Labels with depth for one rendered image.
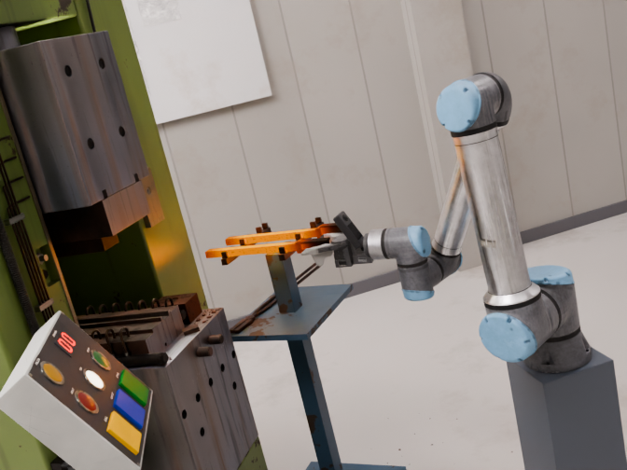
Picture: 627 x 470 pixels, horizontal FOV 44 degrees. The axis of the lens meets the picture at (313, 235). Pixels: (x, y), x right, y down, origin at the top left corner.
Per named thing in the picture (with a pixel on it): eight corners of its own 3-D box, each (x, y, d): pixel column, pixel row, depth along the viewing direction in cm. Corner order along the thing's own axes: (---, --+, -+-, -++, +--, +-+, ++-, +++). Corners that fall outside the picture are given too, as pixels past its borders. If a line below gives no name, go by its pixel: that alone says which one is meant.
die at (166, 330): (185, 329, 221) (177, 302, 219) (152, 362, 203) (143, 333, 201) (64, 340, 235) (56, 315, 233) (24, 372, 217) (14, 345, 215)
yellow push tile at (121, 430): (142, 433, 152) (114, 410, 150) (139, 452, 145) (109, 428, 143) (136, 439, 152) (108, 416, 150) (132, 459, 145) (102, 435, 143)
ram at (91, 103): (164, 167, 221) (124, 27, 211) (90, 206, 187) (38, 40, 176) (45, 188, 236) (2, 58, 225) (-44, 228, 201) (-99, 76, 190)
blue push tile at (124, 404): (146, 410, 162) (119, 388, 160) (143, 427, 155) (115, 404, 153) (140, 416, 162) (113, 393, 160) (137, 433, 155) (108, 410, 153)
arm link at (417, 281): (445, 290, 227) (438, 251, 224) (424, 306, 219) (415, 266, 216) (419, 288, 233) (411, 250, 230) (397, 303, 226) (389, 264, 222)
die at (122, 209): (150, 213, 212) (141, 179, 209) (113, 236, 194) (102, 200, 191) (28, 231, 226) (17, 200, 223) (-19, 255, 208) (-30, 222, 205)
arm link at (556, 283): (589, 317, 219) (581, 260, 214) (563, 343, 208) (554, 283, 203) (539, 312, 230) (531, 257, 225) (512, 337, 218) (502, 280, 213)
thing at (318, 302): (354, 288, 271) (352, 283, 271) (308, 339, 237) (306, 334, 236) (279, 293, 284) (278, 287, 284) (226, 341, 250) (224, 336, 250)
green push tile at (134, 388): (149, 389, 171) (124, 368, 169) (146, 404, 164) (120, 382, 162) (143, 394, 171) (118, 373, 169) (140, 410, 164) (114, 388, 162)
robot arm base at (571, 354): (567, 336, 232) (564, 306, 230) (606, 359, 214) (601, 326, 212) (511, 354, 229) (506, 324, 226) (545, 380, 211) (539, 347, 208)
